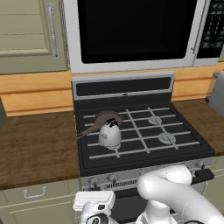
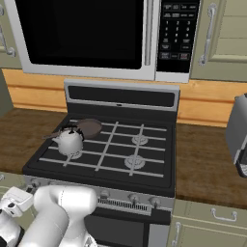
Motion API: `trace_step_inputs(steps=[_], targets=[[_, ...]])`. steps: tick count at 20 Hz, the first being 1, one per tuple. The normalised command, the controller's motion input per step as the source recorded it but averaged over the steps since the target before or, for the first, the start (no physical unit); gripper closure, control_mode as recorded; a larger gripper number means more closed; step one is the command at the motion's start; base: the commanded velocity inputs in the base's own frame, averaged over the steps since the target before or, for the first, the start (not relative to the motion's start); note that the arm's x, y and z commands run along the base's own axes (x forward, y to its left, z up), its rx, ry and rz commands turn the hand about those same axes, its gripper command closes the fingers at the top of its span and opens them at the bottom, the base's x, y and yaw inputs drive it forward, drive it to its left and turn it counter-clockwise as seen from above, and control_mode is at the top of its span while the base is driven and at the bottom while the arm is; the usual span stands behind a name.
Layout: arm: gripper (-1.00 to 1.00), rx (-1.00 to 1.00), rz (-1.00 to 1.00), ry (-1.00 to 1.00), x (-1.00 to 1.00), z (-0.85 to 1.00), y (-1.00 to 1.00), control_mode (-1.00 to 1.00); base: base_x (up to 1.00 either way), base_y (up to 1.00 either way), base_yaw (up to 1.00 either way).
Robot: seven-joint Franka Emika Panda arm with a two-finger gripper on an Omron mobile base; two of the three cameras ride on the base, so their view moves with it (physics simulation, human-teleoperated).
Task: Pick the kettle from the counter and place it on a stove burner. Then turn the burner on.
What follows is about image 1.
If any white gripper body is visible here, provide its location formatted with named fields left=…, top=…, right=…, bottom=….
left=72, top=190, right=116, bottom=213

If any white kettle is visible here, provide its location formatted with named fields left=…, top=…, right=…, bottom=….
left=97, top=118, right=123, bottom=149

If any black gas stove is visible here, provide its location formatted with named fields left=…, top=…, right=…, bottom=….
left=71, top=71, right=217, bottom=224

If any black oven door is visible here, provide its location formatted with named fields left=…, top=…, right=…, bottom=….
left=110, top=186, right=152, bottom=224

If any olive drawer front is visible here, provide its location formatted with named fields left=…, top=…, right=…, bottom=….
left=0, top=178, right=81, bottom=208

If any olive base cupboard door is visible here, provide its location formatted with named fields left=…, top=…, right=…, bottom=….
left=0, top=197, right=77, bottom=224

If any brown frying pan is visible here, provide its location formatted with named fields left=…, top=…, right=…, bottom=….
left=76, top=110, right=124, bottom=139

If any olive base cupboard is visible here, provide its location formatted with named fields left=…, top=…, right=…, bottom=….
left=200, top=155, right=224, bottom=215

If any dark grey appliance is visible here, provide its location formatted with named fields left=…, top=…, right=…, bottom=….
left=0, top=97, right=8, bottom=132

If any grey toaster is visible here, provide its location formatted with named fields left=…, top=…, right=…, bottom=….
left=205, top=71, right=224, bottom=118

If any silver microwave oven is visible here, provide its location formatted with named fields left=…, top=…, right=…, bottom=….
left=62, top=0, right=224, bottom=75

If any microwave door with black window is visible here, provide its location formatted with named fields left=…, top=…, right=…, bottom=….
left=62, top=0, right=207, bottom=75

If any silver drawer handle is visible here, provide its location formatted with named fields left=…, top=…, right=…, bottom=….
left=23, top=186, right=47, bottom=200

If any black oven door handle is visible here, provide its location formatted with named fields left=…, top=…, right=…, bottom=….
left=190, top=168, right=215, bottom=186

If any silver cupboard door handle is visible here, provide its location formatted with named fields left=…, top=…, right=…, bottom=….
left=46, top=3, right=61, bottom=60

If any olive wall cupboard door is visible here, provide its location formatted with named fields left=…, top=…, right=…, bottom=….
left=0, top=0, right=70, bottom=75

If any silver microwave door handle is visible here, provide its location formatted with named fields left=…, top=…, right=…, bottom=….
left=190, top=0, right=207, bottom=55

